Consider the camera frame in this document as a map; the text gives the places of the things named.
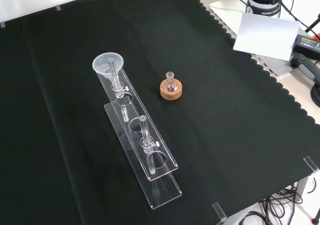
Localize clear acrylic funnel stand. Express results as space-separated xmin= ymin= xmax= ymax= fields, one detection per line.
xmin=95 ymin=66 xmax=183 ymax=210

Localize small round-bottom glass flask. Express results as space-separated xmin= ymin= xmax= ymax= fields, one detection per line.
xmin=164 ymin=71 xmax=179 ymax=93

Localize clear plastic funnel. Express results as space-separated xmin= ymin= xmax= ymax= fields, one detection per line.
xmin=91 ymin=51 xmax=125 ymax=83

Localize coiled black cable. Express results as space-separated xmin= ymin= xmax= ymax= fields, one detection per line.
xmin=310 ymin=83 xmax=320 ymax=104

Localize black tripod leg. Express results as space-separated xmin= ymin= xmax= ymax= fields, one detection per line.
xmin=303 ymin=12 xmax=320 ymax=34

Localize black cable bundle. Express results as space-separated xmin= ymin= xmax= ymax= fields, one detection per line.
xmin=234 ymin=182 xmax=305 ymax=225

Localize cork ring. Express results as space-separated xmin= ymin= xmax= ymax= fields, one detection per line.
xmin=159 ymin=79 xmax=184 ymax=101

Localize pale board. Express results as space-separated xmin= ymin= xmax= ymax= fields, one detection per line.
xmin=232 ymin=12 xmax=301 ymax=62

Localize black bench cloth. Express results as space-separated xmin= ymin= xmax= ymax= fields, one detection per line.
xmin=0 ymin=0 xmax=320 ymax=225

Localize clear acrylic cloth clip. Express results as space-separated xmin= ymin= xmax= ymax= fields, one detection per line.
xmin=211 ymin=201 xmax=228 ymax=223
xmin=303 ymin=156 xmax=320 ymax=176

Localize grey-black tool handle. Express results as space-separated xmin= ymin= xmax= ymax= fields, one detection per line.
xmin=289 ymin=55 xmax=320 ymax=86

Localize black power adapter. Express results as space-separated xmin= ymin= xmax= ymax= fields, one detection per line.
xmin=291 ymin=33 xmax=320 ymax=61

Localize grey metal base plate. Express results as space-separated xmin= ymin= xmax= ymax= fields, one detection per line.
xmin=208 ymin=0 xmax=305 ymax=77

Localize grey table leg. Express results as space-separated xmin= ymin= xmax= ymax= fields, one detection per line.
xmin=296 ymin=176 xmax=310 ymax=204

